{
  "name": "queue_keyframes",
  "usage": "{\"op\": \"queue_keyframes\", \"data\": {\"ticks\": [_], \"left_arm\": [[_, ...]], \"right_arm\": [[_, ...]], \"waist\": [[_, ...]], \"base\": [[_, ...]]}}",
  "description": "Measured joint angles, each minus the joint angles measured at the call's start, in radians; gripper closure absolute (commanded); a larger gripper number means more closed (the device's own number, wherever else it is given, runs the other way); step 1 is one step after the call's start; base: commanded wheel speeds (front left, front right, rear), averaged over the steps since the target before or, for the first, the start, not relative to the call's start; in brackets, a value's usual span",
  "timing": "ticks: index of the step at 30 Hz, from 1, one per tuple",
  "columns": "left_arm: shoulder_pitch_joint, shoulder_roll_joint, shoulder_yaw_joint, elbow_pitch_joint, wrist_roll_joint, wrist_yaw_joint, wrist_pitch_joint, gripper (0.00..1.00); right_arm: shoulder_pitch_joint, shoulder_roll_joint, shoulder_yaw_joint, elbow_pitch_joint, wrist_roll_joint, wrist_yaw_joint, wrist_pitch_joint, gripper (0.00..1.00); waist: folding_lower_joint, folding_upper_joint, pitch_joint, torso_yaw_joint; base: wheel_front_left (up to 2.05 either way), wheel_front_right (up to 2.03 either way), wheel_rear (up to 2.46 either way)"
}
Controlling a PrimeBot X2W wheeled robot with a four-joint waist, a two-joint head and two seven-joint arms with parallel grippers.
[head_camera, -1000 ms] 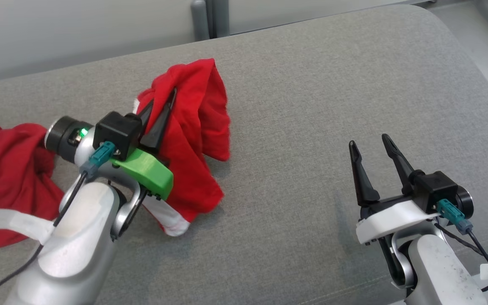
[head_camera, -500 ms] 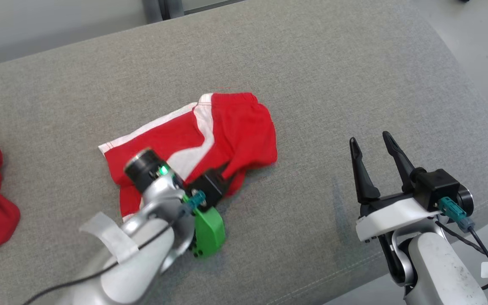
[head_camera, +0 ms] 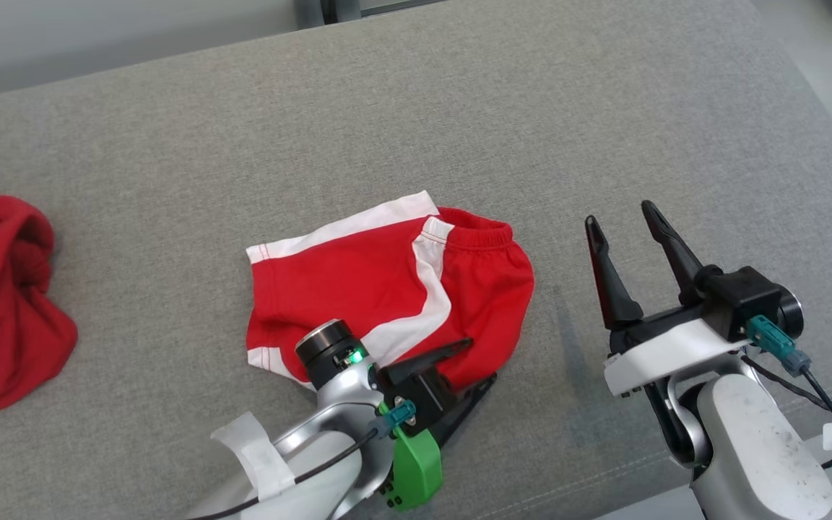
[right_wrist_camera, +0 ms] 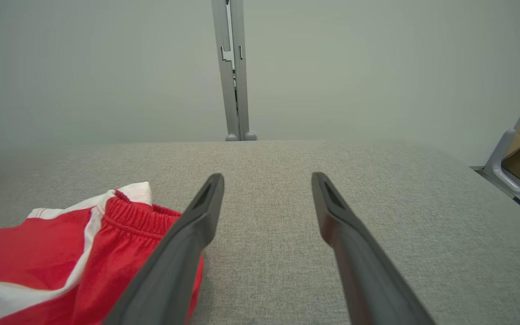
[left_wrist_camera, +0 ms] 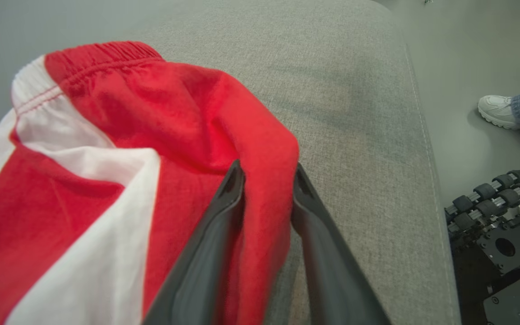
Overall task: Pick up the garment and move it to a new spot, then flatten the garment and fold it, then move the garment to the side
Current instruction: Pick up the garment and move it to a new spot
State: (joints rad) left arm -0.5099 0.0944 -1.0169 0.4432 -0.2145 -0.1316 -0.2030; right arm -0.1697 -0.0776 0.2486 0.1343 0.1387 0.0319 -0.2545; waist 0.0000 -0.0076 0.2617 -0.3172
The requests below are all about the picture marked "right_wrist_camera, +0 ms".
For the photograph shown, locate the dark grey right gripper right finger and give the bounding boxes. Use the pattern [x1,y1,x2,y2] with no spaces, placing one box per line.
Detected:
[311,172,436,325]

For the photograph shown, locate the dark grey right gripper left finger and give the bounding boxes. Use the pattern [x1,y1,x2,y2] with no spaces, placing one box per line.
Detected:
[103,173,225,325]

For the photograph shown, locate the red shorts with white stripes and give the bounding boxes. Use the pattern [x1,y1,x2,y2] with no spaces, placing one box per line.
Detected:
[0,181,204,325]

